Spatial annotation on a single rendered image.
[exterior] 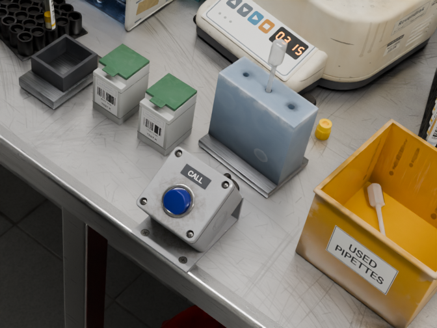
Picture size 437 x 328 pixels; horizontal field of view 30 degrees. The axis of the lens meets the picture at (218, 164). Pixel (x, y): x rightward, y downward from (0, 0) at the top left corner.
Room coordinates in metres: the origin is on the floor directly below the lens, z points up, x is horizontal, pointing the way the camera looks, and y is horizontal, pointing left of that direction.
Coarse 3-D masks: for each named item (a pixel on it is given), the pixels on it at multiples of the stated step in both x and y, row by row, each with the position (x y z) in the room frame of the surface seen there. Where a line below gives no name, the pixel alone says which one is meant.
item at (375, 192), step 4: (372, 184) 0.57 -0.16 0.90; (376, 184) 0.57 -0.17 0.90; (368, 188) 0.57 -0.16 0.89; (372, 188) 0.57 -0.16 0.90; (376, 188) 0.57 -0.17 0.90; (380, 188) 0.57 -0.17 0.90; (368, 192) 0.57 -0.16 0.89; (372, 192) 0.56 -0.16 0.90; (376, 192) 0.56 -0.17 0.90; (380, 192) 0.57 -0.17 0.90; (368, 196) 0.56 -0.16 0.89; (372, 196) 0.56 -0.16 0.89; (376, 196) 0.56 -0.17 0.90; (380, 196) 0.56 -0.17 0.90; (372, 200) 0.56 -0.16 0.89; (376, 200) 0.55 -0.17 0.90; (380, 200) 0.55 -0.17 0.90; (384, 200) 0.56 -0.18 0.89; (372, 204) 0.55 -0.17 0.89; (384, 204) 0.55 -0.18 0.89
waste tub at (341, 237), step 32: (384, 128) 0.58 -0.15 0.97; (352, 160) 0.53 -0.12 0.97; (384, 160) 0.59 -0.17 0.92; (416, 160) 0.57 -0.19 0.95; (320, 192) 0.48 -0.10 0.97; (352, 192) 0.56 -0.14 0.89; (384, 192) 0.58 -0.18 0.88; (416, 192) 0.56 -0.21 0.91; (320, 224) 0.48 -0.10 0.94; (352, 224) 0.46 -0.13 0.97; (384, 224) 0.54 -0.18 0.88; (416, 224) 0.54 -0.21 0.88; (320, 256) 0.47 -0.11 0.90; (352, 256) 0.45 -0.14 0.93; (384, 256) 0.44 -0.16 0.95; (416, 256) 0.50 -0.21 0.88; (352, 288) 0.45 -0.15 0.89; (384, 288) 0.43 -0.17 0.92; (416, 288) 0.42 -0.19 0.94
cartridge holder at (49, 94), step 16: (48, 48) 0.67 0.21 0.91; (64, 48) 0.69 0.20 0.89; (80, 48) 0.68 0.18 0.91; (32, 64) 0.65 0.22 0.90; (48, 64) 0.66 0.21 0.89; (64, 64) 0.67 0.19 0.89; (80, 64) 0.65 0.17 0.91; (96, 64) 0.67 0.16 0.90; (32, 80) 0.63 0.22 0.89; (48, 80) 0.64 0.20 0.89; (64, 80) 0.63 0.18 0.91; (80, 80) 0.65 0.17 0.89; (48, 96) 0.62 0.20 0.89; (64, 96) 0.62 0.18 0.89
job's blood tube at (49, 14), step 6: (42, 0) 0.71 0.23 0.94; (48, 0) 0.71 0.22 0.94; (42, 6) 0.71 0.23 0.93; (48, 6) 0.71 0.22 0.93; (48, 12) 0.71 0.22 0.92; (54, 12) 0.72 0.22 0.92; (48, 18) 0.71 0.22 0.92; (54, 18) 0.72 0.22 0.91; (48, 24) 0.71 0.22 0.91; (54, 24) 0.71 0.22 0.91
